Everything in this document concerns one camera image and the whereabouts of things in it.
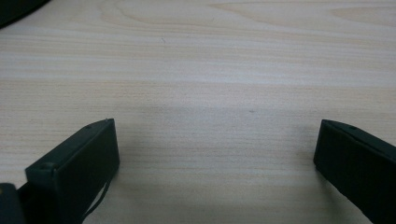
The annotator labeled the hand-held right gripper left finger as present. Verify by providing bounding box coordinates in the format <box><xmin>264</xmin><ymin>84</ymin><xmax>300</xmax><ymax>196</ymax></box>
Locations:
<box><xmin>18</xmin><ymin>118</ymin><xmax>120</xmax><ymax>224</ymax></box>

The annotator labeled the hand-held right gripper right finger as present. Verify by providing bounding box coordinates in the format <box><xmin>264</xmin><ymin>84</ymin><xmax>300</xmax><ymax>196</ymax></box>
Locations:
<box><xmin>313</xmin><ymin>119</ymin><xmax>396</xmax><ymax>224</ymax></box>

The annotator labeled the dark round object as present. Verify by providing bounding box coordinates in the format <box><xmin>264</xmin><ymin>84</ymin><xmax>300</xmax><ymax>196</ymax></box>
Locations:
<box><xmin>0</xmin><ymin>0</ymin><xmax>50</xmax><ymax>30</ymax></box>

